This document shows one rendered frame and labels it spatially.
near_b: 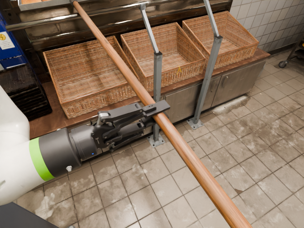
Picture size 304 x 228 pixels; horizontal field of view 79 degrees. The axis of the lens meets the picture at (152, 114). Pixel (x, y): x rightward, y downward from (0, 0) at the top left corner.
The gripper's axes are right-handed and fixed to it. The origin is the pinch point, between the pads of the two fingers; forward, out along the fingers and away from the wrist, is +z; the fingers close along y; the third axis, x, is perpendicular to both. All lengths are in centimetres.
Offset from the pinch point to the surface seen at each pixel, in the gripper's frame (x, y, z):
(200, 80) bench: -63, 62, 81
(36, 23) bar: -84, 3, -21
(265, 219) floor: 39, 119, 75
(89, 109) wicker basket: -71, 59, -11
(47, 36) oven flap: -119, 25, -19
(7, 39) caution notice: -118, 21, -43
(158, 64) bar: -59, 30, 36
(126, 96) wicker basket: -71, 58, 17
